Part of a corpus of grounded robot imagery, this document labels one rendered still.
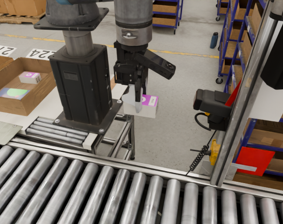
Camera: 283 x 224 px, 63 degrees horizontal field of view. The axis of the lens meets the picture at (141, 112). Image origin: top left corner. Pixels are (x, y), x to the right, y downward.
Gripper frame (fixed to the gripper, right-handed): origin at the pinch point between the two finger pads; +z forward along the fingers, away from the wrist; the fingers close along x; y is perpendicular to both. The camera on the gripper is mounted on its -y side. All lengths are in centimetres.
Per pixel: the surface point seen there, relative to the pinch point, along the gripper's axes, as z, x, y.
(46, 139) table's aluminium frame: 33, -5, 46
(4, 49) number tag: 18, -57, 103
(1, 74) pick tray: 21, -35, 89
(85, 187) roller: 30.3, 14.8, 17.6
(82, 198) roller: 30.7, 18.6, 17.3
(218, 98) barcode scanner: -4.1, -2.3, -22.1
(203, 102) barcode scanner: -3.1, -0.7, -18.0
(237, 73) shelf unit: 51, -120, -49
